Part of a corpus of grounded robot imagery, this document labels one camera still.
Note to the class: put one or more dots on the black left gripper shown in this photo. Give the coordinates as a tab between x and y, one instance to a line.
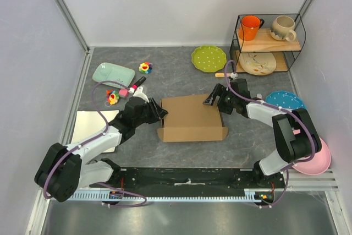
159	111

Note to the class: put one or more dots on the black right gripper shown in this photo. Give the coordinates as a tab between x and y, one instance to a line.
219	91

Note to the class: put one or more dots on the brown cardboard box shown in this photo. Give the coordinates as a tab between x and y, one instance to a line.
189	120

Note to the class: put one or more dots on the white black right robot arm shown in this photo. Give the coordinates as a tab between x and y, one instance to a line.
295	135

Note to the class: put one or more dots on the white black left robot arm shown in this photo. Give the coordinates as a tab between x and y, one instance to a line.
65	169

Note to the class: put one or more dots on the yellow highlighter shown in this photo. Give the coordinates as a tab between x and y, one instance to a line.
219	75

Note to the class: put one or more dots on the pink black highlighter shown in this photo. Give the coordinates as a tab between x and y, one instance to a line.
138	83

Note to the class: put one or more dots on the green dotted plate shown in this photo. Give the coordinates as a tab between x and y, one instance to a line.
208	59

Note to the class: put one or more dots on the pink eraser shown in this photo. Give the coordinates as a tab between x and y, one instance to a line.
123	93

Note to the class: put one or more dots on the rainbow flower toy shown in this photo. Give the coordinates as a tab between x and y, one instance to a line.
145	68

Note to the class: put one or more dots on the beige painted plate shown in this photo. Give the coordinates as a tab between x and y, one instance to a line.
258	63

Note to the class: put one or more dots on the light teal rectangular plate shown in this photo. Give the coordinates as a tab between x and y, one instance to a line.
117	73

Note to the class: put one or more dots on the blue dotted plate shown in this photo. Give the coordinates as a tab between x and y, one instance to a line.
285	99

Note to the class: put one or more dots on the white square plate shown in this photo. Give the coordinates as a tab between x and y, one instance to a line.
92	133

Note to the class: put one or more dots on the orange mug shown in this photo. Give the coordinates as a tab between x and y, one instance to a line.
249	27

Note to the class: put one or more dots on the beige ceramic mug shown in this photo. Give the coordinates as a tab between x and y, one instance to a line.
283	29

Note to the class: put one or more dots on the pink plate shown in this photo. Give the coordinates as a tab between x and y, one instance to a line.
318	165

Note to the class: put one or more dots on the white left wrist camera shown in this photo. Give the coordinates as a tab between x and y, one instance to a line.
139	92

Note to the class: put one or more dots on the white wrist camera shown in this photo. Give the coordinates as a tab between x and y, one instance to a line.
139	92
233	75

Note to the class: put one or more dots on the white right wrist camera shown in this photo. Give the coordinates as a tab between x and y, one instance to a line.
233	75

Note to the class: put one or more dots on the black wire wooden shelf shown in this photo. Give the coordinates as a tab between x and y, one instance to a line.
285	52

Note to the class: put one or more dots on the grey cable duct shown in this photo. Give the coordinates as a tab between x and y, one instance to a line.
104	195

